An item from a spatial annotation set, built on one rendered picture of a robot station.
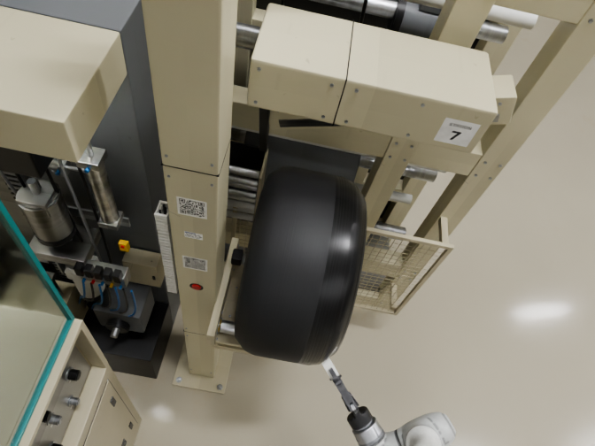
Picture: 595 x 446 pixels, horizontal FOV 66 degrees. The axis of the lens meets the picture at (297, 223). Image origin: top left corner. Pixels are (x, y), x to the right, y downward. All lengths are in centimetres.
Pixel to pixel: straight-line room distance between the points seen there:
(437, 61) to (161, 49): 73
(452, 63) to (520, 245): 238
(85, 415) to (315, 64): 122
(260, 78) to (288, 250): 43
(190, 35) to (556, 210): 342
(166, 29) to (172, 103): 16
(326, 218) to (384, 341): 165
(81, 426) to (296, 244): 88
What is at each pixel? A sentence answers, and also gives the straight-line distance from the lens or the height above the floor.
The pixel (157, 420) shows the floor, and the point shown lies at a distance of 253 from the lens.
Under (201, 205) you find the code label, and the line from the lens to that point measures 116.
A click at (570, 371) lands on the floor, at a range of 329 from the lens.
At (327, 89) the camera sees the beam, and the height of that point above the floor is 174.
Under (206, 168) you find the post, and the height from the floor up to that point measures 167.
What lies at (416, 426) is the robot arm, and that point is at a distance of 154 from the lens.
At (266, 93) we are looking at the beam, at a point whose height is 169.
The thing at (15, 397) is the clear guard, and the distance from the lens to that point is 120.
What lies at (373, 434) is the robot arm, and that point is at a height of 100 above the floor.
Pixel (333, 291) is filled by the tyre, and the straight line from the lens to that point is 120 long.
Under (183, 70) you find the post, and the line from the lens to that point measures 87.
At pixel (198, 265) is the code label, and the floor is 121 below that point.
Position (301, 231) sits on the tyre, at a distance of 120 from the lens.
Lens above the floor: 247
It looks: 55 degrees down
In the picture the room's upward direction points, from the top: 16 degrees clockwise
